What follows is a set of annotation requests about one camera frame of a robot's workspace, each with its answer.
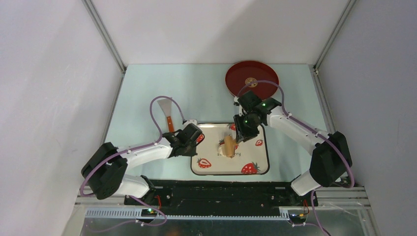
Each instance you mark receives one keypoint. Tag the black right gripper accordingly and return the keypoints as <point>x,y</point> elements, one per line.
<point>244,134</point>

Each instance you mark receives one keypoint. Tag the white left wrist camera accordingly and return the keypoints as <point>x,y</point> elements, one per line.
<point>189,121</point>

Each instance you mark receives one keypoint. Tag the left aluminium corner post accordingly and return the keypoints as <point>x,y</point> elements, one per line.
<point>107,39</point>

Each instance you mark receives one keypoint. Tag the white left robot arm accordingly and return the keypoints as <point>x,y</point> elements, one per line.
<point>106,173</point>

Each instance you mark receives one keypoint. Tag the wooden dough roller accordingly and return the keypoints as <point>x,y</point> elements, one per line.
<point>229,140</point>

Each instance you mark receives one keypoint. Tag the round dark red tray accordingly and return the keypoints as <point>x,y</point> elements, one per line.
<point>246,75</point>

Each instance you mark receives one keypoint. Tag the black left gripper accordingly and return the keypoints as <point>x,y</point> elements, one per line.
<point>192,153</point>

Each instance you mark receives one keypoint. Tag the aluminium corner post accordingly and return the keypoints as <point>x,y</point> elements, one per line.
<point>107,39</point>
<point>334,33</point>

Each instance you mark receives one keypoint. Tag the steel scraper orange handle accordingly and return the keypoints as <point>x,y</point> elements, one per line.
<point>166,107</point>

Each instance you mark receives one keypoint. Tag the aluminium frame rail front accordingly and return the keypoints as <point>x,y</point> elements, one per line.
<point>342,212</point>

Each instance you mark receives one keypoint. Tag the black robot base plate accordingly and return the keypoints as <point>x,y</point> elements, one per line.
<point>221,201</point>

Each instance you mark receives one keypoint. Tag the right aluminium corner post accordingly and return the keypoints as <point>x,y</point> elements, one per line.
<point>334,33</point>

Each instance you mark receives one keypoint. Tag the white dough piece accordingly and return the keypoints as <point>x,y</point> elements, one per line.
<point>227,150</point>

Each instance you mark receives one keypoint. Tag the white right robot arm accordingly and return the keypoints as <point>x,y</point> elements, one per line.
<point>330,155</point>

